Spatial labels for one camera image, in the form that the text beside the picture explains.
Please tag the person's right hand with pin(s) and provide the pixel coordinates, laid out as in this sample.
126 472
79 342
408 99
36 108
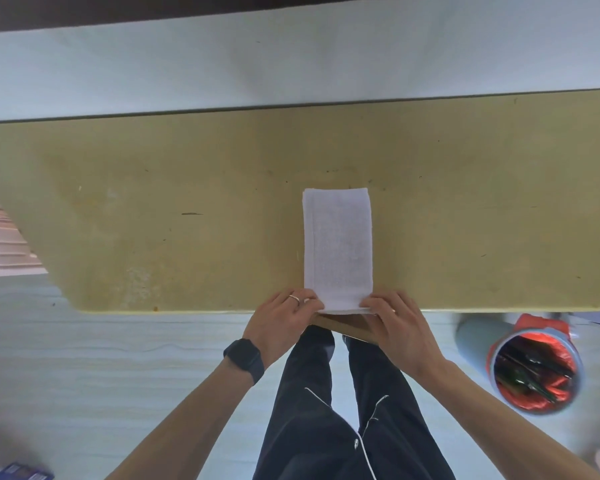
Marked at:
405 334

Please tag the person's left hand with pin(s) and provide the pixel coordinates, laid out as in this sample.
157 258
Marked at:
275 327

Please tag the person's left fingers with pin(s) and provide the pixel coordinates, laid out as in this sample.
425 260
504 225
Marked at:
302 300

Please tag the person's right fingers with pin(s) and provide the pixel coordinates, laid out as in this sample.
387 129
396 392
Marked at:
382 303

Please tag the white towel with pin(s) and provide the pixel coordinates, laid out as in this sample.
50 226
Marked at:
337 239

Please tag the person's left forearm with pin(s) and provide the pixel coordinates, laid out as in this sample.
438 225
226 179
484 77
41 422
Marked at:
190 424

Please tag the person's right forearm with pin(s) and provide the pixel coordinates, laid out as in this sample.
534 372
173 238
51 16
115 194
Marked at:
500 424

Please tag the black smartwatch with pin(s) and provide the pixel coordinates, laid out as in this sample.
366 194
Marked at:
244 359

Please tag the grey round waste bin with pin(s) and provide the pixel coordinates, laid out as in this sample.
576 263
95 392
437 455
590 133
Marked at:
472 344

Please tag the black trousers with white piping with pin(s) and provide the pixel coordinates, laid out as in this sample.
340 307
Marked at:
325 424

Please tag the green glass bottle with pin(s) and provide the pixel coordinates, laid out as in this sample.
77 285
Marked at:
527 384

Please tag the red bin liner bag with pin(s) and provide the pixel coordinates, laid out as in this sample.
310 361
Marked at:
545 339

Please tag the pink striped mat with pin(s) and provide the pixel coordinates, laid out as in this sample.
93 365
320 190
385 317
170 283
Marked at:
2 239

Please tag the blue printed box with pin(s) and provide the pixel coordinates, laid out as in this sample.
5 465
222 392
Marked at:
17 472

